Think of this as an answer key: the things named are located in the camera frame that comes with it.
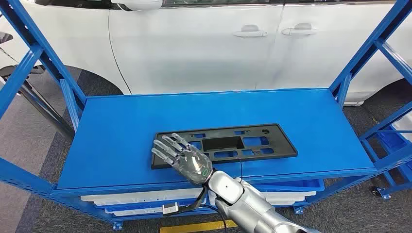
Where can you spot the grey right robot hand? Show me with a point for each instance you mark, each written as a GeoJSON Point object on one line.
{"type": "Point", "coordinates": [193, 167]}

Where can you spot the black plastic panel part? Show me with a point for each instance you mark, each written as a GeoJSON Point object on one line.
{"type": "Point", "coordinates": [283, 144]}

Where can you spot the blue metal shelf rack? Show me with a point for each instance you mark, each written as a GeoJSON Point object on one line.
{"type": "Point", "coordinates": [128, 135]}

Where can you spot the blue plastic bin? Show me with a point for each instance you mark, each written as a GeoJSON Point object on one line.
{"type": "Point", "coordinates": [145, 205]}
{"type": "Point", "coordinates": [289, 186]}

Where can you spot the white car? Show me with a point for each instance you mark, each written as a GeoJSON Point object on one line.
{"type": "Point", "coordinates": [193, 48]}

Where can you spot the black metal stand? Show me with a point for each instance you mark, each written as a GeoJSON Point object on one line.
{"type": "Point", "coordinates": [48, 111]}

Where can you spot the large white plastic bin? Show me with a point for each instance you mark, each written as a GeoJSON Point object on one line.
{"type": "Point", "coordinates": [404, 125]}

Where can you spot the black camera bracket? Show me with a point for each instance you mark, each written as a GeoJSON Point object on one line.
{"type": "Point", "coordinates": [194, 204]}

